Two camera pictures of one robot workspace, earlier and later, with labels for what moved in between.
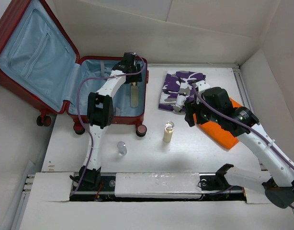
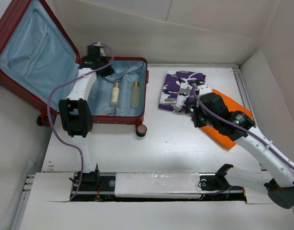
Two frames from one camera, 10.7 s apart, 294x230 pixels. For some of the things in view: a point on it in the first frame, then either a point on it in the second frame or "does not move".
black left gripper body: [135, 77] -> [107, 71]
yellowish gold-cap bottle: [134, 95] does not move
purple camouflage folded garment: [178, 87] does not move
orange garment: [214, 131] does not move
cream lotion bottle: [167, 134] -> [115, 94]
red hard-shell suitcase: [35, 61] does not move
